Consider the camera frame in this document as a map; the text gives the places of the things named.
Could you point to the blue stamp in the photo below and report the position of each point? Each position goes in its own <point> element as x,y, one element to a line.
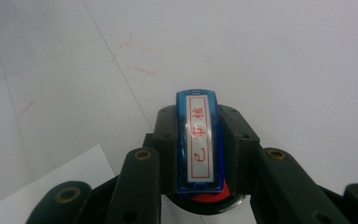
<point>200,140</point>

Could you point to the round red ink pad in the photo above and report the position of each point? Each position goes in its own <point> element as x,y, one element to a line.
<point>213,197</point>

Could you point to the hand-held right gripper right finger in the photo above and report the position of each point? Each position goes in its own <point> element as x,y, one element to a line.
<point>237,149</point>

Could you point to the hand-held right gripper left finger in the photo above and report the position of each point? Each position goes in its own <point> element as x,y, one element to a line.
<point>167,149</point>

